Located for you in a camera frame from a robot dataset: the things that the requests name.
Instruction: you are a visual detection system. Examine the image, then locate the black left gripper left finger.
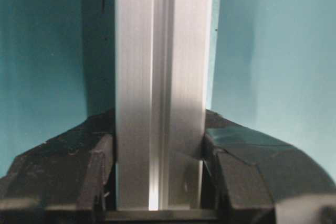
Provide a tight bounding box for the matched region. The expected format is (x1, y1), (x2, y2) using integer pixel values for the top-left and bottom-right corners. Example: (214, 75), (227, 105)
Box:
(1, 109), (116, 223)

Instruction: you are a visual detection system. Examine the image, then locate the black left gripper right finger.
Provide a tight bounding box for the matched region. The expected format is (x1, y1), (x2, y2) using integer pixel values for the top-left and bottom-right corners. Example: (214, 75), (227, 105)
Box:
(202, 110), (335, 223)

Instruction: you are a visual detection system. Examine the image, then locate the silver aluminium extrusion rail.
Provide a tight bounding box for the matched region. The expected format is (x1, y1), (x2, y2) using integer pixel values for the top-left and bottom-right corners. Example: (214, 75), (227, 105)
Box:
(115, 0), (213, 211)

